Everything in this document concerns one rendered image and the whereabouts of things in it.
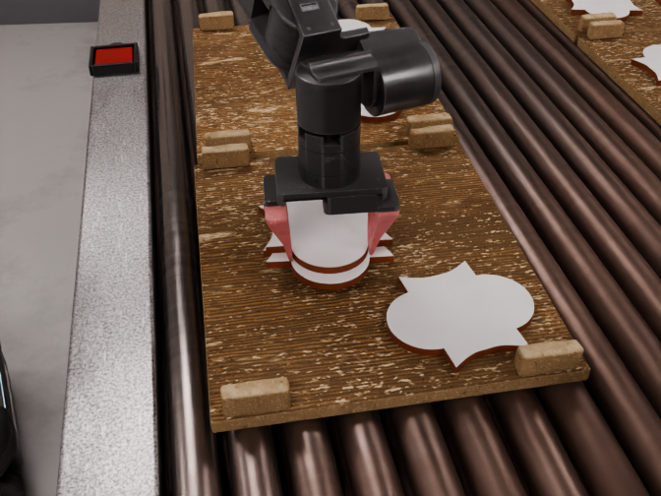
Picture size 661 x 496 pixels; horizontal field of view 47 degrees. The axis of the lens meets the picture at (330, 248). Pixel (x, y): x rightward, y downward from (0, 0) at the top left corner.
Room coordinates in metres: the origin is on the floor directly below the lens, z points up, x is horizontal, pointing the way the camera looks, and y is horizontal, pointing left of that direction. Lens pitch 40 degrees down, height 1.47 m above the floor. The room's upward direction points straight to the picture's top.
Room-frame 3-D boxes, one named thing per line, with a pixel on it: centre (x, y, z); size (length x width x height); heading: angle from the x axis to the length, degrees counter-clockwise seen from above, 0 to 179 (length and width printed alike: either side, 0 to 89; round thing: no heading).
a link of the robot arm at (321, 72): (0.60, 0.00, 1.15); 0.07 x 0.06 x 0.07; 115
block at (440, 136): (0.85, -0.13, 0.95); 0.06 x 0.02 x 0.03; 100
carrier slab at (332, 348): (0.64, -0.03, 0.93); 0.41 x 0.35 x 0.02; 10
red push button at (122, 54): (1.14, 0.35, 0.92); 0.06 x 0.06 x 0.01; 11
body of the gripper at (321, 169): (0.59, 0.00, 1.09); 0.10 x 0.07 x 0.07; 96
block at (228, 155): (0.81, 0.13, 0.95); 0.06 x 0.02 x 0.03; 100
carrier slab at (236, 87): (1.05, 0.03, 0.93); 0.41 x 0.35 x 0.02; 9
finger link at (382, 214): (0.60, -0.03, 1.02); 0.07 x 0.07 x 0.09; 6
